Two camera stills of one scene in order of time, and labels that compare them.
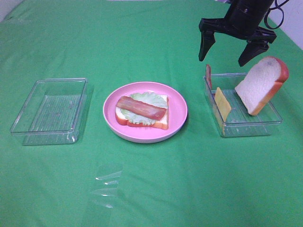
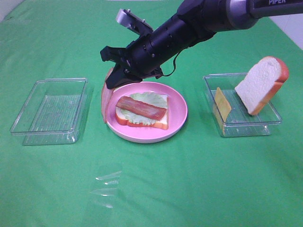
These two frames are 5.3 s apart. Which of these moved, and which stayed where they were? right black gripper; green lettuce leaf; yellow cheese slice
Moved: right black gripper
Stayed: yellow cheese slice; green lettuce leaf
